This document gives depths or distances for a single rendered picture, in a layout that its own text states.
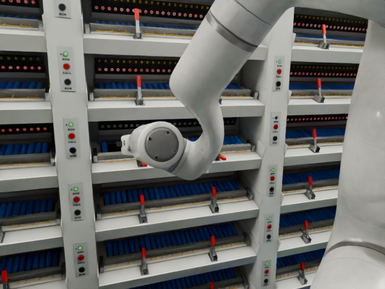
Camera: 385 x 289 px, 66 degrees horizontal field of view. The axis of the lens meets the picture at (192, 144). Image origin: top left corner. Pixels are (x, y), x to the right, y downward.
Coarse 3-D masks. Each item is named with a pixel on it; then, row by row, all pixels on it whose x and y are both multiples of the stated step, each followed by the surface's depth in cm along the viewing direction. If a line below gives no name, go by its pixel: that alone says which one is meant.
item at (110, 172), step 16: (192, 128) 117; (224, 128) 122; (96, 144) 106; (256, 144) 114; (96, 160) 96; (240, 160) 108; (256, 160) 110; (96, 176) 93; (112, 176) 95; (128, 176) 97; (144, 176) 99; (160, 176) 101
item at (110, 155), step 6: (228, 144) 112; (234, 144) 112; (240, 144) 113; (246, 144) 113; (222, 150) 110; (228, 150) 111; (234, 150) 112; (246, 150) 112; (102, 156) 96; (108, 156) 97; (114, 156) 98; (120, 156) 98; (126, 156) 99; (132, 156) 100
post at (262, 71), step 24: (288, 24) 103; (288, 48) 105; (264, 72) 106; (288, 72) 107; (240, 120) 126; (264, 120) 108; (264, 144) 110; (264, 168) 112; (264, 192) 114; (264, 216) 116; (264, 288) 123
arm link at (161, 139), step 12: (144, 132) 51; (156, 132) 52; (168, 132) 53; (132, 144) 58; (144, 144) 51; (156, 144) 52; (168, 144) 52; (180, 144) 53; (144, 156) 51; (156, 156) 52; (168, 156) 52; (180, 156) 54; (168, 168) 57
